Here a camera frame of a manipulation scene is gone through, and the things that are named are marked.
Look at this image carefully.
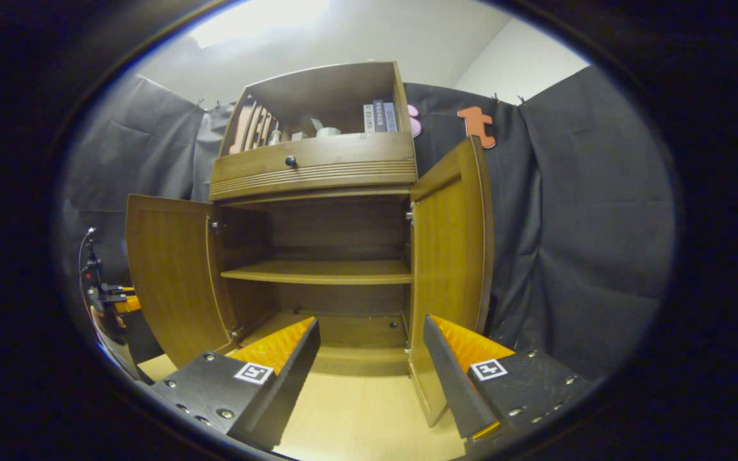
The black cable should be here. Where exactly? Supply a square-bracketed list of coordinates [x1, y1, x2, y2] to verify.
[78, 226, 104, 289]

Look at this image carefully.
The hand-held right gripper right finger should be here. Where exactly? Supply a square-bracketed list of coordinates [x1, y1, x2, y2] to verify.
[423, 314, 594, 442]

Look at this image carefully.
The wooden shoe cabinet door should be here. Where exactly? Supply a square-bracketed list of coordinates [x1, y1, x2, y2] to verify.
[406, 136, 495, 428]
[126, 194, 238, 369]

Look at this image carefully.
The wooden inner shelf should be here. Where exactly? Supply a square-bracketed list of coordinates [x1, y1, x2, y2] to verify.
[220, 259, 414, 286]

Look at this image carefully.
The ceiling light panel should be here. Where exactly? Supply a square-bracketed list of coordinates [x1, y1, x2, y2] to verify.
[186, 0, 331, 49]

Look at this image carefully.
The black backdrop cloth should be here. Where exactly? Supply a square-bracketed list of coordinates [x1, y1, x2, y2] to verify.
[58, 64, 676, 382]

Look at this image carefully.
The wooden cabinet drawer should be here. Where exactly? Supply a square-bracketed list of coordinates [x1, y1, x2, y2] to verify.
[209, 132, 418, 202]

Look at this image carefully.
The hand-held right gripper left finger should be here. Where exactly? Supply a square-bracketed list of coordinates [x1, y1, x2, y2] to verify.
[150, 316, 322, 451]

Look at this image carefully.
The wooden double-door shoe cabinet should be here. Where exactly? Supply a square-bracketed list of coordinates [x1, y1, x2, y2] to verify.
[126, 61, 495, 428]

